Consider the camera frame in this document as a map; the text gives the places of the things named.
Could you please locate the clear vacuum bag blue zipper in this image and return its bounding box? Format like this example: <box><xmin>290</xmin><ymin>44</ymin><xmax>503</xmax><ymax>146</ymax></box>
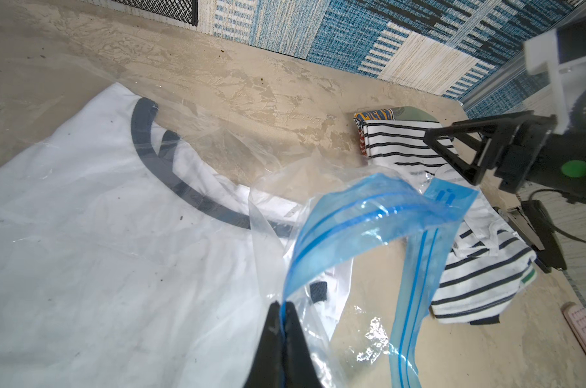
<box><xmin>0</xmin><ymin>48</ymin><xmax>481</xmax><ymax>388</ymax></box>

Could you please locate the white tank top navy trim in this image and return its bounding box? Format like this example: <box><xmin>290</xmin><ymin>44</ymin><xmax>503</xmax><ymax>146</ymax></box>
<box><xmin>0</xmin><ymin>81</ymin><xmax>354</xmax><ymax>388</ymax></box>

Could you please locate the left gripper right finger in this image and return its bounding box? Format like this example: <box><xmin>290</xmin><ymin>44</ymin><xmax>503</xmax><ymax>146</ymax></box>
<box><xmin>284</xmin><ymin>302</ymin><xmax>322</xmax><ymax>388</ymax></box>

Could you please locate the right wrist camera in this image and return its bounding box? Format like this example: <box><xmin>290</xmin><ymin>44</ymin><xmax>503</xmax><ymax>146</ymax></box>
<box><xmin>524</xmin><ymin>16</ymin><xmax>586</xmax><ymax>134</ymax></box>

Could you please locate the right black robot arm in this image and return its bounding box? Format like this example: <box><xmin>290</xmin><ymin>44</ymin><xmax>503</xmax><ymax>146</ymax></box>
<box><xmin>423</xmin><ymin>111</ymin><xmax>586</xmax><ymax>203</ymax></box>

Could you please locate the black white striped garment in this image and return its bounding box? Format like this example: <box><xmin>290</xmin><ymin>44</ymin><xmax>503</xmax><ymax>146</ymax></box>
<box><xmin>355</xmin><ymin>114</ymin><xmax>537</xmax><ymax>324</ymax></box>

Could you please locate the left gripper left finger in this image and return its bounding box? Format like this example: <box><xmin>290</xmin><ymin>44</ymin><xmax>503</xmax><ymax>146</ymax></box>
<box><xmin>244</xmin><ymin>302</ymin><xmax>283</xmax><ymax>388</ymax></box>

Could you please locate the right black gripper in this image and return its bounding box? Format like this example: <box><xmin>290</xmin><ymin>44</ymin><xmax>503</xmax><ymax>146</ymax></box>
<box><xmin>423</xmin><ymin>111</ymin><xmax>557</xmax><ymax>193</ymax></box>

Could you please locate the black wire mesh shelf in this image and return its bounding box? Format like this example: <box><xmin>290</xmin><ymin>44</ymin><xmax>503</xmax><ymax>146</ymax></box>
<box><xmin>116</xmin><ymin>0</ymin><xmax>199</xmax><ymax>27</ymax></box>

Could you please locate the black stapler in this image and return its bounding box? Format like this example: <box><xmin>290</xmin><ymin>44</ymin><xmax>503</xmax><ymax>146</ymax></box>
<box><xmin>494</xmin><ymin>200</ymin><xmax>567</xmax><ymax>273</ymax></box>

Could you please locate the green garment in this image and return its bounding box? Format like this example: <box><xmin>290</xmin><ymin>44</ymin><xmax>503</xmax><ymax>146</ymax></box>
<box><xmin>354</xmin><ymin>107</ymin><xmax>437</xmax><ymax>124</ymax></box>

